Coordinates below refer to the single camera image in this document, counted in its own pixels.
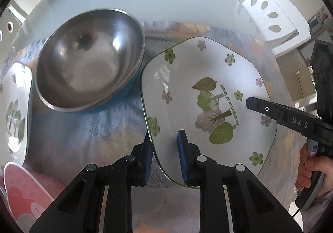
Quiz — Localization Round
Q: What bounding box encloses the white chair with oval holes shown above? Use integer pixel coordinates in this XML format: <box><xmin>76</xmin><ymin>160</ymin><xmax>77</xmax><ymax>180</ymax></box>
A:
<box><xmin>0</xmin><ymin>4</ymin><xmax>27</xmax><ymax>41</ymax></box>
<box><xmin>235</xmin><ymin>0</ymin><xmax>312</xmax><ymax>58</ymax></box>

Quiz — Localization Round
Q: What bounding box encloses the steel bowl with blue outside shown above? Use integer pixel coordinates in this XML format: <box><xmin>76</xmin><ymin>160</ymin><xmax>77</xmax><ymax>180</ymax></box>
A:
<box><xmin>36</xmin><ymin>8</ymin><xmax>146</xmax><ymax>113</ymax></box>

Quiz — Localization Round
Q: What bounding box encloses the wooden cabinet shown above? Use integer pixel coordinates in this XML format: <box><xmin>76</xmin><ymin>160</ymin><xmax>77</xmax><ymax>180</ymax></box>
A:
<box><xmin>276</xmin><ymin>49</ymin><xmax>318</xmax><ymax>103</ymax></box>

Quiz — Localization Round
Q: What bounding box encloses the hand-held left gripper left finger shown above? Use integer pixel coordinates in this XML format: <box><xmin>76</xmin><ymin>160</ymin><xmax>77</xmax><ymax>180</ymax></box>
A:
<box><xmin>29</xmin><ymin>135</ymin><xmax>154</xmax><ymax>233</ymax></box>

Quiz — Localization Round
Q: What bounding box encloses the person's right forearm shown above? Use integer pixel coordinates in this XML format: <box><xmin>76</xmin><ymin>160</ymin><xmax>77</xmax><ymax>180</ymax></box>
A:
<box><xmin>303</xmin><ymin>189</ymin><xmax>333</xmax><ymax>233</ymax></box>

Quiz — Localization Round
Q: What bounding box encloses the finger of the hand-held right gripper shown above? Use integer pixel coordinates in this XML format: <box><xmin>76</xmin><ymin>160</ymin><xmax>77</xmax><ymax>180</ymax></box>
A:
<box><xmin>245</xmin><ymin>97</ymin><xmax>323</xmax><ymax>142</ymax></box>

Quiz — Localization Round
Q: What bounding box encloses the white floral print plate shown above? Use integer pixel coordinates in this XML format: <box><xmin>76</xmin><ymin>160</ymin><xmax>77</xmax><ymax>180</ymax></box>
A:
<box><xmin>0</xmin><ymin>61</ymin><xmax>35</xmax><ymax>167</ymax></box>
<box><xmin>140</xmin><ymin>36</ymin><xmax>277</xmax><ymax>189</ymax></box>

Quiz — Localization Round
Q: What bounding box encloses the black cable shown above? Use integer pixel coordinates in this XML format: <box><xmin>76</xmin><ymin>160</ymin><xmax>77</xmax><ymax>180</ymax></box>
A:
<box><xmin>291</xmin><ymin>202</ymin><xmax>300</xmax><ymax>221</ymax></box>

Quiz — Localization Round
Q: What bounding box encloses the blue patterned tablecloth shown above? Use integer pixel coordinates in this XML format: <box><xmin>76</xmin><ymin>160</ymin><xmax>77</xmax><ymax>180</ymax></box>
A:
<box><xmin>0</xmin><ymin>21</ymin><xmax>296</xmax><ymax>233</ymax></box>

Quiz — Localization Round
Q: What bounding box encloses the steel bowl with pink outside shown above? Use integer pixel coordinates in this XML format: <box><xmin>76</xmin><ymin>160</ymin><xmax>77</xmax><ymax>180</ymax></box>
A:
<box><xmin>3</xmin><ymin>161</ymin><xmax>67</xmax><ymax>226</ymax></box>

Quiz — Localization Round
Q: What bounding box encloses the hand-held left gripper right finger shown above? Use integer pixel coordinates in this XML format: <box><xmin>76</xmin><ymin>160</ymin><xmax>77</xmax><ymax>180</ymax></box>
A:
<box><xmin>177</xmin><ymin>129</ymin><xmax>303</xmax><ymax>233</ymax></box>

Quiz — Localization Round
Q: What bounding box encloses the person's right hand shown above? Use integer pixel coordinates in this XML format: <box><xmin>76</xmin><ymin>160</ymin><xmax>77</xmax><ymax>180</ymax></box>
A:
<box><xmin>296</xmin><ymin>144</ymin><xmax>326</xmax><ymax>197</ymax></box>

